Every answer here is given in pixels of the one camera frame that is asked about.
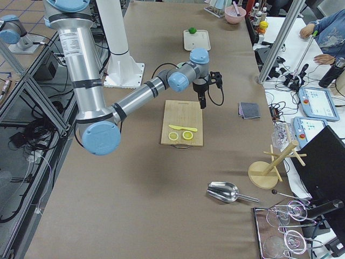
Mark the left lemon half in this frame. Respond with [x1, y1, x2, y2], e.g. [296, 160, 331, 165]
[168, 132, 179, 141]

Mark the teach pendant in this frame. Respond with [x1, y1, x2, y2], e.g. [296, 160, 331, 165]
[298, 87, 340, 121]
[293, 117, 328, 148]

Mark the lower teach pendant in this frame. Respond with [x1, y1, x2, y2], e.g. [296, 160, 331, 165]
[293, 117, 328, 148]

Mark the pink bowl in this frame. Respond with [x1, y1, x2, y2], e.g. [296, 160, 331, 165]
[224, 6, 246, 25]

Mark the wooden mug tree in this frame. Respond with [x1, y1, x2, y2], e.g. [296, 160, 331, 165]
[248, 140, 307, 189]

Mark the black water bottle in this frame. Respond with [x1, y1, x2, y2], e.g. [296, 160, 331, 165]
[319, 58, 344, 88]

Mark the upper teach pendant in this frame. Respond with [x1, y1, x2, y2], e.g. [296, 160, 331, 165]
[298, 87, 340, 121]

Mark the light green bowl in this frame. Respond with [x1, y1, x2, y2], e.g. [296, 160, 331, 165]
[176, 62, 185, 68]

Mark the yellow plastic knife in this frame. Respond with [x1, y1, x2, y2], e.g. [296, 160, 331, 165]
[168, 124, 198, 132]

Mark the person's lower hand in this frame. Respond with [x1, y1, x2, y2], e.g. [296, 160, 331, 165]
[313, 54, 336, 65]

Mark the clear plastic container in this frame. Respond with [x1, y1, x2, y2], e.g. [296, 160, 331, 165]
[272, 122, 296, 149]

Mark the beige plastic tray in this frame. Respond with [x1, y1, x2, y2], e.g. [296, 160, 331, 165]
[183, 30, 211, 51]

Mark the grey folded cloth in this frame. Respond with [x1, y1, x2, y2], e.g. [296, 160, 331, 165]
[238, 102, 260, 119]

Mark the person's upper hand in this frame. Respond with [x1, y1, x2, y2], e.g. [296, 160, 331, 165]
[299, 23, 315, 39]

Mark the black monitor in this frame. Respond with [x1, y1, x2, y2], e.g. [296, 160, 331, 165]
[290, 125, 345, 243]

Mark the green lime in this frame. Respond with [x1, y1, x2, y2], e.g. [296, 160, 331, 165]
[188, 27, 197, 35]

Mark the metal scoop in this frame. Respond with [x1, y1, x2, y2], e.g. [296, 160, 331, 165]
[206, 181, 260, 203]

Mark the wire glass rack tray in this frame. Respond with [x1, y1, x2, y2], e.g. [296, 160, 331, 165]
[253, 200, 323, 258]

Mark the aluminium frame post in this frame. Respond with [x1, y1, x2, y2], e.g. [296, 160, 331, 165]
[257, 0, 305, 85]

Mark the bamboo cutting board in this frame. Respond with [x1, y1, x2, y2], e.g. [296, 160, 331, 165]
[161, 100, 203, 147]

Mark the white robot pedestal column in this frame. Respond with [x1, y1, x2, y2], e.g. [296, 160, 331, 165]
[96, 0, 144, 88]

